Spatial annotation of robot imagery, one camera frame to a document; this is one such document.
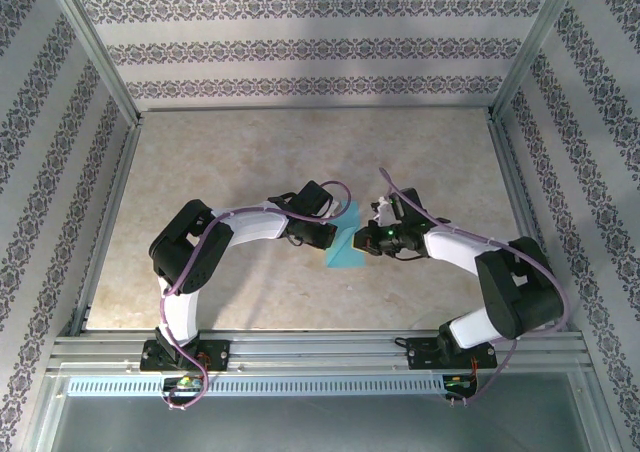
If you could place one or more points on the light blue cloth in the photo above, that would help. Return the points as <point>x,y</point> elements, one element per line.
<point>345,257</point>

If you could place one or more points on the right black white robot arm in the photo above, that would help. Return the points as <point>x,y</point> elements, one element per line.
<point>520,292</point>

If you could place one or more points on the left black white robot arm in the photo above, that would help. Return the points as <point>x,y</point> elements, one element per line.
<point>185,252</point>

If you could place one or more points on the grey metal sheet panel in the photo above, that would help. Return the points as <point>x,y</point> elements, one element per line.
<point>320,427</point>

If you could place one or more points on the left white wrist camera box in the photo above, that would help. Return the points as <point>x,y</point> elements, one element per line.
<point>340,209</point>

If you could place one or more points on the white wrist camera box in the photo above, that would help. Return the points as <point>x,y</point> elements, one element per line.
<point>340,209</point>
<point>384,212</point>

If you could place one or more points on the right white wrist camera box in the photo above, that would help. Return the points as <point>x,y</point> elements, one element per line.
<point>384,212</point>

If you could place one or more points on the long aluminium mounting rail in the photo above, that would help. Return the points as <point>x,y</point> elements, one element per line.
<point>320,344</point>

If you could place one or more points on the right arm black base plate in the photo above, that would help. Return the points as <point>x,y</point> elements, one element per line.
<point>420,354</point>

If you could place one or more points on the thin aluminium wall rail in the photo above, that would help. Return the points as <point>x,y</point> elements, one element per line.
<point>315,108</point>

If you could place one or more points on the aluminium side rail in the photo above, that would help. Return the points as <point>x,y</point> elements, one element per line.
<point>119,192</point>
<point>512,172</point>

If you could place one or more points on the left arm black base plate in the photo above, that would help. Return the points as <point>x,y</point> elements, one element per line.
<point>220,357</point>

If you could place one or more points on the aluminium frame post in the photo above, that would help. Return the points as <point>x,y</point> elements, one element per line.
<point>530,47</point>
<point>96,47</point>

